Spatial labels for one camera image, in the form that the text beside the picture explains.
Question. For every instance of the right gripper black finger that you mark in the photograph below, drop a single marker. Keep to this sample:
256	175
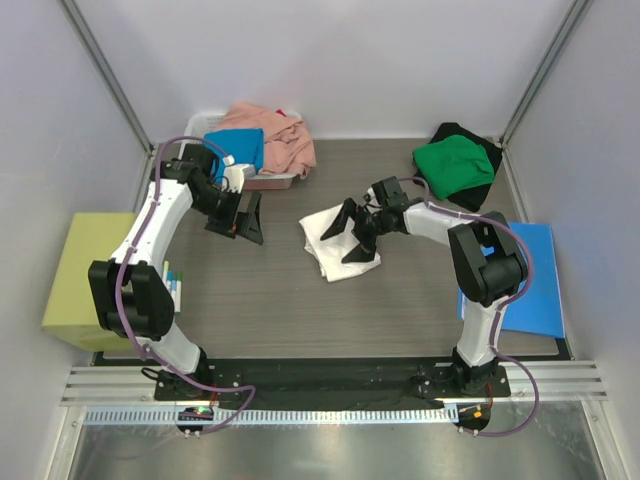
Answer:
347	212
363	252

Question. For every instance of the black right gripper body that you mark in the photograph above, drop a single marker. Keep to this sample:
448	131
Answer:
368	226

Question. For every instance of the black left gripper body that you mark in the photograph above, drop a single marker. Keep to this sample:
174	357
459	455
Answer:
223	215

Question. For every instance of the white printed t-shirt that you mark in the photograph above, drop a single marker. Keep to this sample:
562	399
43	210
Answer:
329	253

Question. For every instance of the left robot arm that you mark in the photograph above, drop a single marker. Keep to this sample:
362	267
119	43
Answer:
131	296

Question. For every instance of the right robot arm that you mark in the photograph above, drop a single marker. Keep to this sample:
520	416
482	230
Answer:
493	266

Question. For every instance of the blue t-shirt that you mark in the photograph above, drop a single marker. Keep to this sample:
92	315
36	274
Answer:
246	146

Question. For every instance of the pink t-shirt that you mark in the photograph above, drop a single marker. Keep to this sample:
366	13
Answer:
287	144

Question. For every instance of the white plastic laundry basket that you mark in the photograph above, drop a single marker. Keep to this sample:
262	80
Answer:
203	123

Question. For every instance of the green t-shirt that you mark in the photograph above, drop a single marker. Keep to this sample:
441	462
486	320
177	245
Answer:
452	165

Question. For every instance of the yellow-green foam block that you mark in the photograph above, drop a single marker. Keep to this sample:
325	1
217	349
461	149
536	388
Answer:
70	315

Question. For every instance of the blue folder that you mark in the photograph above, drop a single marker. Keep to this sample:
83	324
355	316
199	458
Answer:
539	311

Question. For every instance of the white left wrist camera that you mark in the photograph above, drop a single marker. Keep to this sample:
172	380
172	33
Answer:
235	174

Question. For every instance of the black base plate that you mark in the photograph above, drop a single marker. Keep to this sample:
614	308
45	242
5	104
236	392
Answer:
302	380

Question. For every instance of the white slotted cable duct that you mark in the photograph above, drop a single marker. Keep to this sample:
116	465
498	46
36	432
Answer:
183	416

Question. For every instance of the aluminium rail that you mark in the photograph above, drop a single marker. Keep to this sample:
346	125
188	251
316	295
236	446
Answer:
124	385

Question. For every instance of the left aluminium frame post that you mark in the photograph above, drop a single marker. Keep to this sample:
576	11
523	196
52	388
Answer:
103	67

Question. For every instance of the aluminium frame post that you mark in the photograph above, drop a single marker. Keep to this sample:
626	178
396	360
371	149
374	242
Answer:
103	67
559	41

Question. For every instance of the right aluminium frame post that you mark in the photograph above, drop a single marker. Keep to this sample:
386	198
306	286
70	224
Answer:
559	41

